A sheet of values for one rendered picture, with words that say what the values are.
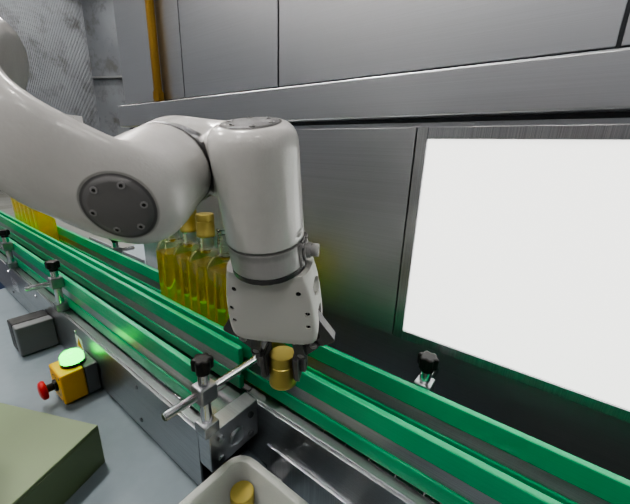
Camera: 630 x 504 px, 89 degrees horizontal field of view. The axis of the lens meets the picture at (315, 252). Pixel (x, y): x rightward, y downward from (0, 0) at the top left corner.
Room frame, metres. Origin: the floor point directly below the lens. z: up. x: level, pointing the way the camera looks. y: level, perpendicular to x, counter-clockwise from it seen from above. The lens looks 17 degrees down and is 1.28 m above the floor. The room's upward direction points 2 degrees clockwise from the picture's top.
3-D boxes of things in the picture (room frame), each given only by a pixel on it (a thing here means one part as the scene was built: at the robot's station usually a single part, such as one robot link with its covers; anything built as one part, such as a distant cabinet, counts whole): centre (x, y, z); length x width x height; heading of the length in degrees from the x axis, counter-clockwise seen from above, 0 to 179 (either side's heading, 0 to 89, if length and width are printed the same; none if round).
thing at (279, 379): (0.35, 0.04, 1.01); 0.04 x 0.04 x 0.04
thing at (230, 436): (0.41, 0.12, 0.85); 0.09 x 0.04 x 0.07; 144
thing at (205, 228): (0.61, 0.21, 1.14); 0.04 x 0.04 x 0.04
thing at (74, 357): (0.59, 0.52, 0.84); 0.05 x 0.05 x 0.03
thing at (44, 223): (1.22, 1.06, 1.02); 0.06 x 0.06 x 0.28; 54
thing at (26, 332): (0.76, 0.75, 0.79); 0.08 x 0.08 x 0.08; 54
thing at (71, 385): (0.59, 0.52, 0.79); 0.07 x 0.07 x 0.07; 54
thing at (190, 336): (0.98, 0.82, 0.93); 1.75 x 0.01 x 0.08; 54
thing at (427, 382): (0.41, -0.18, 0.94); 0.07 x 0.04 x 0.13; 144
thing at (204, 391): (0.39, 0.13, 0.95); 0.17 x 0.03 x 0.12; 144
